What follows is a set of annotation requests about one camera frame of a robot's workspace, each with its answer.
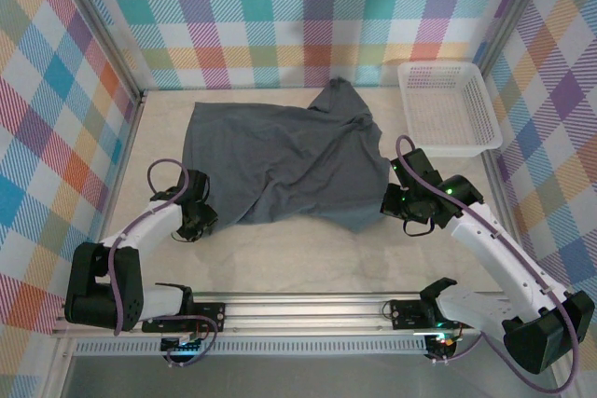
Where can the aluminium left frame post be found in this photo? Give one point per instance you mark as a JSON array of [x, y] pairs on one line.
[[106, 30]]

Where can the white perforated plastic basket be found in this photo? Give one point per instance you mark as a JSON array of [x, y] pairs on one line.
[[448, 104]]

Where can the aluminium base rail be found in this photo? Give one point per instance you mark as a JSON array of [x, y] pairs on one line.
[[303, 316]]

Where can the left green circuit board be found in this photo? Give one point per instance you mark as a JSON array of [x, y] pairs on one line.
[[184, 347]]

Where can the grey metal base plate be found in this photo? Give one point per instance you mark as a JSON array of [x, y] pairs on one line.
[[303, 379]]

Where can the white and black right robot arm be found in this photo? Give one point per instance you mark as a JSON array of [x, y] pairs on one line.
[[503, 253]]

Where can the grey-blue t-shirt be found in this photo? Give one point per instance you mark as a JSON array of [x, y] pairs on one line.
[[280, 151]]

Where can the aluminium frame post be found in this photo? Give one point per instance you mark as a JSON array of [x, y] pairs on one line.
[[515, 11], [106, 30]]

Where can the aluminium left side rail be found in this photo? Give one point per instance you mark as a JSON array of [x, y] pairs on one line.
[[122, 146]]

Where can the aluminium right frame post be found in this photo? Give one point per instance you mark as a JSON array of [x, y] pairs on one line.
[[515, 11]]

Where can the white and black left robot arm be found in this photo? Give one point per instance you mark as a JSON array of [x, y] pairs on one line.
[[149, 225]]

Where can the right circuit board with lights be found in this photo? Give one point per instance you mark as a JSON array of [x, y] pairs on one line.
[[443, 343]]

